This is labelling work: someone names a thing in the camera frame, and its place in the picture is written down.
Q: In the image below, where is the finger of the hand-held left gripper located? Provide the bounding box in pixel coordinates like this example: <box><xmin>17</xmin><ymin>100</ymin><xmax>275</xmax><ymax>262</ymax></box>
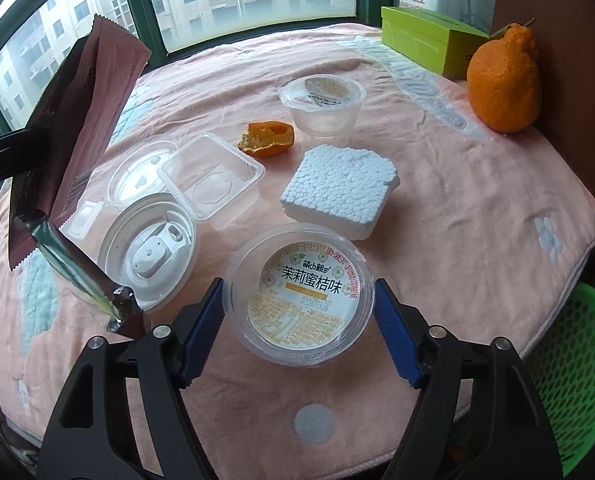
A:
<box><xmin>0</xmin><ymin>127</ymin><xmax>46</xmax><ymax>191</ymax></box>

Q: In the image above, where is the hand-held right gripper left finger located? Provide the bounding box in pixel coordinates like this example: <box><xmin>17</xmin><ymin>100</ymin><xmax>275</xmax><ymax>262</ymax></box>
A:
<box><xmin>36</xmin><ymin>277</ymin><xmax>227</xmax><ymax>480</ymax></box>

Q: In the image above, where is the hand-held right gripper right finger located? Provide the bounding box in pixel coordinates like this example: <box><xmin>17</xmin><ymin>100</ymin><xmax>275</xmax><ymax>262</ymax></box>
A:
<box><xmin>375</xmin><ymin>279</ymin><xmax>565</xmax><ymax>480</ymax></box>

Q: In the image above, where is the large labelled jelly cup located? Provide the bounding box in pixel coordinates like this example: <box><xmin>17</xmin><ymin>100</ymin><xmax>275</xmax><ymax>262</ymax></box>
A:
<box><xmin>225</xmin><ymin>223</ymin><xmax>378</xmax><ymax>361</ymax></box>

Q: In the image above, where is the maroon snack wrapper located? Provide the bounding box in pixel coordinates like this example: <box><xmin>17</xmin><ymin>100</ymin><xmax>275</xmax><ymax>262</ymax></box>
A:
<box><xmin>8</xmin><ymin>14</ymin><xmax>153</xmax><ymax>271</ymax></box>

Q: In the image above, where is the clear round plastic lid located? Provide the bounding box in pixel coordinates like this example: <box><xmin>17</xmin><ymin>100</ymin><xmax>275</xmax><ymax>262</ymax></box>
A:
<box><xmin>106</xmin><ymin>135</ymin><xmax>181</xmax><ymax>211</ymax></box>

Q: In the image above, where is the green plastic basket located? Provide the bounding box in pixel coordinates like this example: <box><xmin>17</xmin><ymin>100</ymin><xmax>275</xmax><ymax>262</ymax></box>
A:
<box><xmin>525</xmin><ymin>282</ymin><xmax>595</xmax><ymax>480</ymax></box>

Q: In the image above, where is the white round cup lid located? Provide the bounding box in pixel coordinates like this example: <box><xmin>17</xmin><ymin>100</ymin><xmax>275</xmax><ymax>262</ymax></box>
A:
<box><xmin>96</xmin><ymin>192</ymin><xmax>199</xmax><ymax>311</ymax></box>

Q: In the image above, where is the small clear square lid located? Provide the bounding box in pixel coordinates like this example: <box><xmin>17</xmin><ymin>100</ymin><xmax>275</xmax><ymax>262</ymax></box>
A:
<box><xmin>60</xmin><ymin>199</ymin><xmax>106</xmax><ymax>241</ymax></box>

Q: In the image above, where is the dark foil stick sachet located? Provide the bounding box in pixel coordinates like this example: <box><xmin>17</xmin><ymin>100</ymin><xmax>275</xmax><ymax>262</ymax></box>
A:
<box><xmin>15</xmin><ymin>210</ymin><xmax>139</xmax><ymax>333</ymax></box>

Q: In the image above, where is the clear rectangular plastic tray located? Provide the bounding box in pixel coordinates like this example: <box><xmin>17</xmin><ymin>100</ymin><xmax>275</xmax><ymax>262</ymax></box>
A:
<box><xmin>156</xmin><ymin>132</ymin><xmax>267</xmax><ymax>223</ymax></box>

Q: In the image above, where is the white styrofoam block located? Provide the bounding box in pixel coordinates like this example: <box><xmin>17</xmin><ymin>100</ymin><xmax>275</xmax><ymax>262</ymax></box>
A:
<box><xmin>279</xmin><ymin>145</ymin><xmax>401</xmax><ymax>240</ymax></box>

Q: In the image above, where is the pink printed blanket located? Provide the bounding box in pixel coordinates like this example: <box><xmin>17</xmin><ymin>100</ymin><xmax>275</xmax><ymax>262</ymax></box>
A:
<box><xmin>0</xmin><ymin>22</ymin><xmax>595</xmax><ymax>466</ymax></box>

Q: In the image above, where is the orange peel piece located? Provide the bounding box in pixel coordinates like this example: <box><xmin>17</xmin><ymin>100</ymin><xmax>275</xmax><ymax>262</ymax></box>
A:
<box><xmin>238</xmin><ymin>121</ymin><xmax>296</xmax><ymax>159</ymax></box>

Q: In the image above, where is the small clear jelly cup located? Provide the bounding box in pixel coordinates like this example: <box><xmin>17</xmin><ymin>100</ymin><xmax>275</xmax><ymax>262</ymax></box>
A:
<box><xmin>278</xmin><ymin>74</ymin><xmax>367</xmax><ymax>145</ymax></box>

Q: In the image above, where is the whole bumpy orange fruit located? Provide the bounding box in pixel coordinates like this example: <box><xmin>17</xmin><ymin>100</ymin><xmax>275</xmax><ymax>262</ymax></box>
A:
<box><xmin>466</xmin><ymin>17</ymin><xmax>543</xmax><ymax>134</ymax></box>

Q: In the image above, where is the green cardboard box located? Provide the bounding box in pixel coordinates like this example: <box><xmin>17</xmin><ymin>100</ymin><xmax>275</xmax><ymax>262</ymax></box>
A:
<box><xmin>380</xmin><ymin>6</ymin><xmax>491</xmax><ymax>81</ymax></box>

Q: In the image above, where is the dark green window frame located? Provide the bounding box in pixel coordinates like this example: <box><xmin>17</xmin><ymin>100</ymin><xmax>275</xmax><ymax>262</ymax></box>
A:
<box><xmin>0</xmin><ymin>0</ymin><xmax>378</xmax><ymax>161</ymax></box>

